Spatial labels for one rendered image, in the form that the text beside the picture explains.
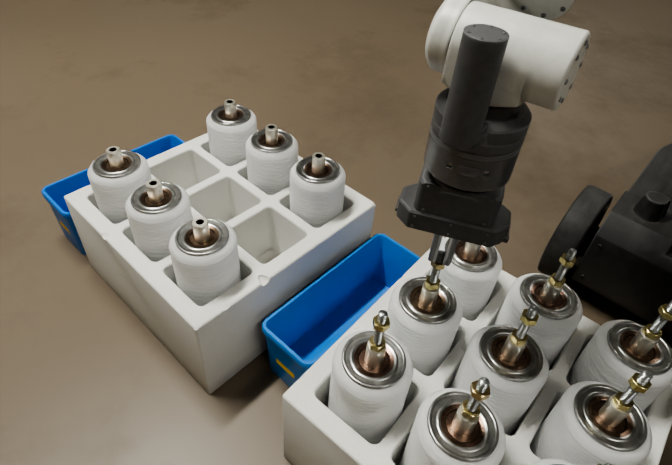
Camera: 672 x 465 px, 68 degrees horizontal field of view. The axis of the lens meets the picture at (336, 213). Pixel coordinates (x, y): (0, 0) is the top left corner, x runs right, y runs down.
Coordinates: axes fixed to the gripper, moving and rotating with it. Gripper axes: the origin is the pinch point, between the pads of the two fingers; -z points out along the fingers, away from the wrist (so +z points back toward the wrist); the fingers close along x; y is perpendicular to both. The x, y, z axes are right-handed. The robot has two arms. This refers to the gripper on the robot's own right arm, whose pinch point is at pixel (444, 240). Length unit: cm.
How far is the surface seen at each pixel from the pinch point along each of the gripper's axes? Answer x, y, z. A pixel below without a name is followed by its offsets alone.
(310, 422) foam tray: -10.0, -17.0, -18.5
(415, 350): 0.1, -4.7, -15.8
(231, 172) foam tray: -40, 23, -18
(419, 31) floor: -25, 155, -36
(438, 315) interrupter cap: 1.7, -2.2, -10.8
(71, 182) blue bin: -73, 17, -25
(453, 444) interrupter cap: 5.7, -17.9, -10.7
